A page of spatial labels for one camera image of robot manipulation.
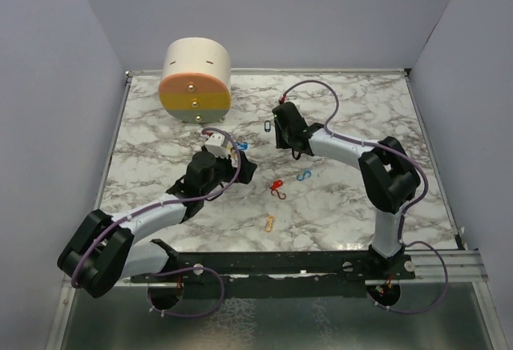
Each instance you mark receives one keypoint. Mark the round pastel drawer box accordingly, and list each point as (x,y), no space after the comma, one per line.
(195,84)

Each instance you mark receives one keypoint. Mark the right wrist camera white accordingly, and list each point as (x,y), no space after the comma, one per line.
(296,104)

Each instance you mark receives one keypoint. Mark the red tag key near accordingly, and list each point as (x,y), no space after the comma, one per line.
(276,184)

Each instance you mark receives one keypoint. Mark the red carabiner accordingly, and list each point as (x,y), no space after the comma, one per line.
(276,193)

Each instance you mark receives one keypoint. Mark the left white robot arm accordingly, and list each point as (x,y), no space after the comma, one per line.
(98,253)

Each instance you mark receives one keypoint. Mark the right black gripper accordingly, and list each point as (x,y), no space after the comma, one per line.
(280,142)

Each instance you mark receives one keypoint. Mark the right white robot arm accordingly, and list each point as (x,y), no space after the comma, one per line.
(390,179)

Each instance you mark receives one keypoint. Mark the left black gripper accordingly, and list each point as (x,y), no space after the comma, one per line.
(247,170)

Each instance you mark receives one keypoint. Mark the orange carabiner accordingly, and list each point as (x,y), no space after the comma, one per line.
(271,219)

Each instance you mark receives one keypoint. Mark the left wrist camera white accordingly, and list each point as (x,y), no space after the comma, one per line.
(217,145)

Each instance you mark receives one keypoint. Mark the blue carabiner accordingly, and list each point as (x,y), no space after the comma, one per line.
(304,175)
(242,146)

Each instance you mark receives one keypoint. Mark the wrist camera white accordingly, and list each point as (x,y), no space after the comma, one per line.
(217,145)
(296,104)

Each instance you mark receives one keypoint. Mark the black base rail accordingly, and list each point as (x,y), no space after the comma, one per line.
(273,274)

